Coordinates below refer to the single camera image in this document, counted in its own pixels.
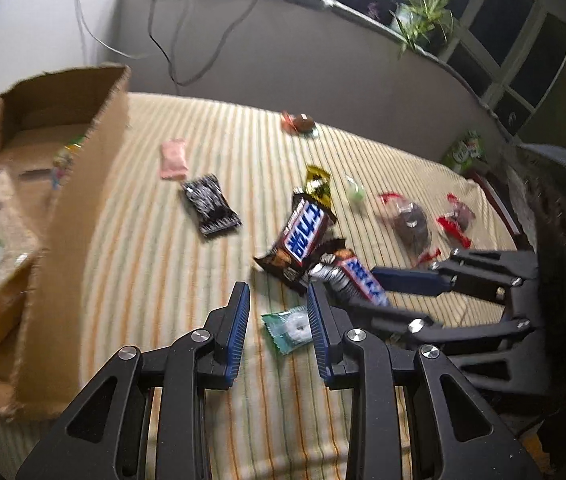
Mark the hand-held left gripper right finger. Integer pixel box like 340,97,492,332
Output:
306,284,539,480

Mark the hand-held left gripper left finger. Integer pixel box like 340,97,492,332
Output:
15,281,252,480

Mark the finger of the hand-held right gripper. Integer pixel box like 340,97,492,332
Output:
343,300,549,413
372,247,539,306

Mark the green mint candy packet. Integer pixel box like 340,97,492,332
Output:
261,305,314,356

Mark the large red-wrapped chocolate pastry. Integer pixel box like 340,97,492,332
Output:
377,191,441,267

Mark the brown chocolate bar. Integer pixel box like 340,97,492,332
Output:
310,247,391,308
254,187,346,295

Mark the brown cardboard box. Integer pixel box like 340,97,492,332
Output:
0,62,131,421

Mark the pink snack packet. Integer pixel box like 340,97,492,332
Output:
159,138,189,181

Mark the small red-wrapped chocolate pastry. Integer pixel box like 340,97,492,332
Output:
436,192,476,248

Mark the striped blanket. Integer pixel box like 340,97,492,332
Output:
0,91,519,480

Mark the green jelly cup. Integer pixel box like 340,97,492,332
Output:
345,175,368,208

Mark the black snack packet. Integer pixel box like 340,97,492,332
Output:
181,174,242,237

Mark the gold and black packet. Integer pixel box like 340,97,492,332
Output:
304,164,333,208

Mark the green printed box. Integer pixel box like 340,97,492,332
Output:
443,130,489,171

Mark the dark cloth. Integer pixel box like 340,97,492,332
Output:
510,142,566,281

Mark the colourful candy packet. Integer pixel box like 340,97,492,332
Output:
52,135,86,191

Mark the potted green plant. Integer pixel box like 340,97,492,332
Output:
374,0,456,56

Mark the dark cable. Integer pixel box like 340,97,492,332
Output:
148,0,259,86

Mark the white window frame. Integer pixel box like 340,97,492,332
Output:
443,0,566,136

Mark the white cable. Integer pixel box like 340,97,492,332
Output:
74,0,136,58

